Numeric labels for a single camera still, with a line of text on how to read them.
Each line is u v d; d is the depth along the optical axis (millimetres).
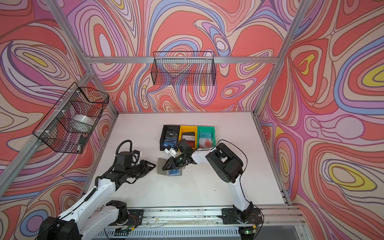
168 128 1078
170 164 817
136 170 709
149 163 797
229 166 538
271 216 755
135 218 723
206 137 1021
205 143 991
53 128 664
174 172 879
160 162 878
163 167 859
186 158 764
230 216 734
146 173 738
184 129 1017
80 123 702
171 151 864
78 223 424
